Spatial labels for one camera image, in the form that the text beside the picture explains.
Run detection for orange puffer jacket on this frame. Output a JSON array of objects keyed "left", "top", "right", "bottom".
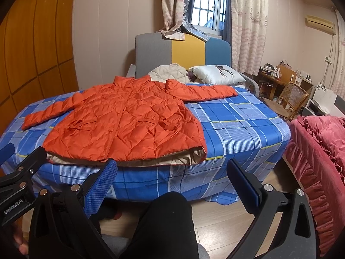
[{"left": 22, "top": 76, "right": 237, "bottom": 167}]

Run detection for person's left hand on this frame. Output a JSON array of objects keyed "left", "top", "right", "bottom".
[{"left": 13, "top": 218, "right": 29, "bottom": 256}]

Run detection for red ruffled bed cover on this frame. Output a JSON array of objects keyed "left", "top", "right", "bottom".
[{"left": 284, "top": 116, "right": 344, "bottom": 256}]

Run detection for blue plaid bed sheet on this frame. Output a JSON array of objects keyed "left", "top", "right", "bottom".
[{"left": 1, "top": 87, "right": 291, "bottom": 205}]

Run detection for wooden wardrobe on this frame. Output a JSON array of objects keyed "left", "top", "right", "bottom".
[{"left": 1, "top": 0, "right": 79, "bottom": 132}]

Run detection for person's black trouser legs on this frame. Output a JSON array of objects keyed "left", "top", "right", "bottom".
[{"left": 102, "top": 192, "right": 210, "bottom": 258}]

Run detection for wicker wooden chair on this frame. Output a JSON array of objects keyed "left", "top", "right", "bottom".
[{"left": 263, "top": 82, "right": 309, "bottom": 122}]

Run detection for white paper bag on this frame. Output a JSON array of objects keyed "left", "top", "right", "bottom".
[{"left": 312, "top": 84, "right": 337, "bottom": 115}]

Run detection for cluttered wooden desk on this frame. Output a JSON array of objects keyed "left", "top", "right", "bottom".
[{"left": 259, "top": 64, "right": 313, "bottom": 100}]

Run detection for white deer print pillow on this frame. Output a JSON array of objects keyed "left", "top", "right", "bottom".
[{"left": 189, "top": 64, "right": 246, "bottom": 85}]

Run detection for beige quilted jacket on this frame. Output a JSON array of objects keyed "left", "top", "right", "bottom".
[{"left": 149, "top": 63, "right": 191, "bottom": 84}]

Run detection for grey yellow blue headboard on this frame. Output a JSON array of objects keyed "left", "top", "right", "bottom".
[{"left": 127, "top": 32, "right": 232, "bottom": 78}]

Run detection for silver foil window cover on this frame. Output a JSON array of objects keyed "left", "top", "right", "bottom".
[{"left": 181, "top": 19, "right": 210, "bottom": 42}]

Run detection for barred window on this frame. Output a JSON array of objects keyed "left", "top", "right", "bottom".
[{"left": 191, "top": 0, "right": 227, "bottom": 38}]

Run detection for right floral curtain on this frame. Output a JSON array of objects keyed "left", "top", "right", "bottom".
[{"left": 230, "top": 0, "right": 269, "bottom": 76}]

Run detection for floral curtain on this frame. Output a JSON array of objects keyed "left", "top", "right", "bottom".
[
  {"left": 160, "top": 0, "right": 185, "bottom": 41},
  {"left": 230, "top": 0, "right": 269, "bottom": 76}
]

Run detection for left floral curtain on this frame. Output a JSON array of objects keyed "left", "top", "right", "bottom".
[{"left": 160, "top": 0, "right": 185, "bottom": 41}]

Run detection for wall air conditioner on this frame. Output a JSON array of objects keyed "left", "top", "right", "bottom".
[{"left": 305, "top": 15, "right": 336, "bottom": 36}]

